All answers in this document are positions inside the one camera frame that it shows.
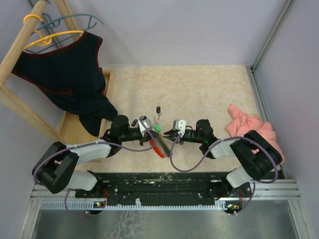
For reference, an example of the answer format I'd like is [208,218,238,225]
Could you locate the metal key organizer red strap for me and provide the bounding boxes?
[149,135,172,159]

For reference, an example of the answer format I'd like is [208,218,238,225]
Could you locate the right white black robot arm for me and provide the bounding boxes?
[164,119,283,197]

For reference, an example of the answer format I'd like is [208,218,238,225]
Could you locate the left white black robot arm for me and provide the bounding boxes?
[32,115,158,198]

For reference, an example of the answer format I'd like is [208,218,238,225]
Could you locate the green tag key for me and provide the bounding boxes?
[153,121,161,133]

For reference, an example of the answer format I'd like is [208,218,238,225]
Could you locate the black tag key left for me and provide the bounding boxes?
[131,119,138,126]

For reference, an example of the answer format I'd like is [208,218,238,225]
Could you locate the pink cloth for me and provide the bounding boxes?
[225,104,285,165]

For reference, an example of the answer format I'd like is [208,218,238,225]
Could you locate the dark navy vest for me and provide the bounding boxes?
[12,32,118,136]

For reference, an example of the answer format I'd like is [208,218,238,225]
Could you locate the yellow plastic hanger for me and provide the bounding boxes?
[23,14,84,50]

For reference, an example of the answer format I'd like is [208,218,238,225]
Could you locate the teal plastic hanger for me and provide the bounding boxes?
[26,13,104,54]

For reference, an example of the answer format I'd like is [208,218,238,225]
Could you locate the wooden clothes rack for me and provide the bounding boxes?
[0,0,83,147]

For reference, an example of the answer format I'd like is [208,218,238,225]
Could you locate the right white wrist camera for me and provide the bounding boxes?
[172,119,186,131]

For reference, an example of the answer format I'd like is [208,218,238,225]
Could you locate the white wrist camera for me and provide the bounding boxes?
[172,119,186,131]
[138,116,152,133]

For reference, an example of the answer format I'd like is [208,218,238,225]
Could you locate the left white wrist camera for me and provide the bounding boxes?
[138,116,152,133]

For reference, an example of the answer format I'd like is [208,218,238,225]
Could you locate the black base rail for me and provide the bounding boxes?
[47,171,285,207]

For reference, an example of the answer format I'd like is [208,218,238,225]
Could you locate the aluminium frame post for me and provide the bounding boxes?
[250,0,295,73]

